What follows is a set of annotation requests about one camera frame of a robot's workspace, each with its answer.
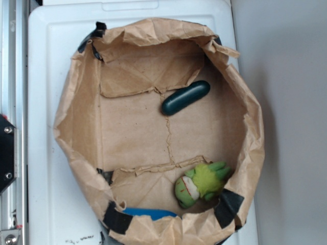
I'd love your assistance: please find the dark green plastic pickle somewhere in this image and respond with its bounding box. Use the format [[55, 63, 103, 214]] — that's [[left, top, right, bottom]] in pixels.
[[161, 81, 211, 116]]

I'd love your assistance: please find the brown paper lined bin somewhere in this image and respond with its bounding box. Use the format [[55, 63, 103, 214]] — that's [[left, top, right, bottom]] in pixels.
[[54, 18, 265, 244]]

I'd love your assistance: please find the green plush toy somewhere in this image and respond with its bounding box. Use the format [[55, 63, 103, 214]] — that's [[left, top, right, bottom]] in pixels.
[[174, 162, 231, 209]]

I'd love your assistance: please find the blue plastic object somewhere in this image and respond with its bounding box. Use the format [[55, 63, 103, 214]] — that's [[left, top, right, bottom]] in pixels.
[[123, 207, 177, 221]]

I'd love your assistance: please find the black metal bracket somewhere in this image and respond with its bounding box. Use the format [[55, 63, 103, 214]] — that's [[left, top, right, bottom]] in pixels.
[[0, 114, 17, 194]]

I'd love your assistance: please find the aluminium frame rail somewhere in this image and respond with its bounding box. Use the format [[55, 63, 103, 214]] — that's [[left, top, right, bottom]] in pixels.
[[1, 1, 29, 244]]

